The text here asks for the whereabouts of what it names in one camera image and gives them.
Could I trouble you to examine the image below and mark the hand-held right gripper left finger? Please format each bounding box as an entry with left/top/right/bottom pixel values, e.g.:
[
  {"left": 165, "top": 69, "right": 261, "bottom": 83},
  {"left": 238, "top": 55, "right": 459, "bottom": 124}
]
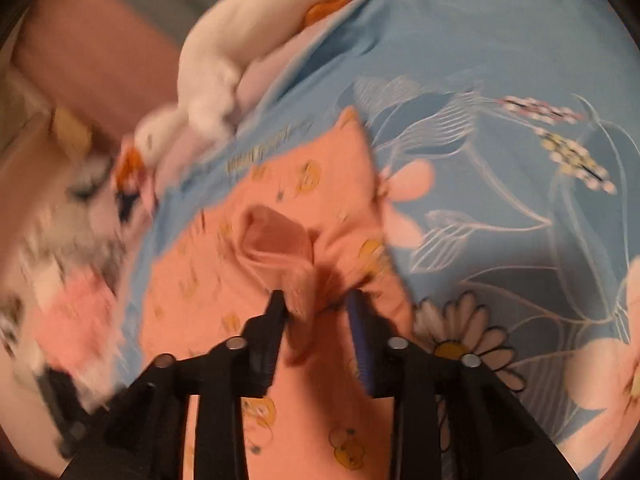
[{"left": 60, "top": 290, "right": 290, "bottom": 480}]

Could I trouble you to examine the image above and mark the blue floral blanket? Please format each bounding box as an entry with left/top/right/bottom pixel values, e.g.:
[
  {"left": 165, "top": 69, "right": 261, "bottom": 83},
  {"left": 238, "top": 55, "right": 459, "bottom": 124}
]
[{"left": 119, "top": 0, "right": 640, "bottom": 480}]

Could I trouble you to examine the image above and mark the pink curtain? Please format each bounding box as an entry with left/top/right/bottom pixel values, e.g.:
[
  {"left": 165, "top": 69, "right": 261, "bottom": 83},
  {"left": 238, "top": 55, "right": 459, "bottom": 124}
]
[{"left": 12, "top": 0, "right": 188, "bottom": 123}]

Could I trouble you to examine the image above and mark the grey white clothes pile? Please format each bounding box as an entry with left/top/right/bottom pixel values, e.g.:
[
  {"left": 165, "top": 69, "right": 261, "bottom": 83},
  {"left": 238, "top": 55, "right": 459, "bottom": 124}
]
[{"left": 0, "top": 152, "right": 128, "bottom": 311}]

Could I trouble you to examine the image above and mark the white goose plush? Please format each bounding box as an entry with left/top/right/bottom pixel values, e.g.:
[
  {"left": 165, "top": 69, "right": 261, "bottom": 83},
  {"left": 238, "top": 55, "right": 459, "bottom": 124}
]
[{"left": 114, "top": 0, "right": 407, "bottom": 197}]

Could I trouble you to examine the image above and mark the pink garment pile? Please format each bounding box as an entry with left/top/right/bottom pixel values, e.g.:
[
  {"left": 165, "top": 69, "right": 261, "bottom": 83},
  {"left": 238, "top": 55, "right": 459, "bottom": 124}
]
[{"left": 32, "top": 272, "right": 128, "bottom": 386}]

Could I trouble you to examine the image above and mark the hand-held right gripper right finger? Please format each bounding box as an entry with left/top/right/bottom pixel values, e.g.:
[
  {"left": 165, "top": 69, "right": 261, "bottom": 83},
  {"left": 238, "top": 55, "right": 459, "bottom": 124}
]
[{"left": 347, "top": 291, "right": 582, "bottom": 480}]

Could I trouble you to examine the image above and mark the orange duck print garment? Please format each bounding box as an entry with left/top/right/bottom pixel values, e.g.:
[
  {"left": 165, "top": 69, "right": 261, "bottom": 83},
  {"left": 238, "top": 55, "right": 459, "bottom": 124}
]
[{"left": 139, "top": 106, "right": 417, "bottom": 480}]

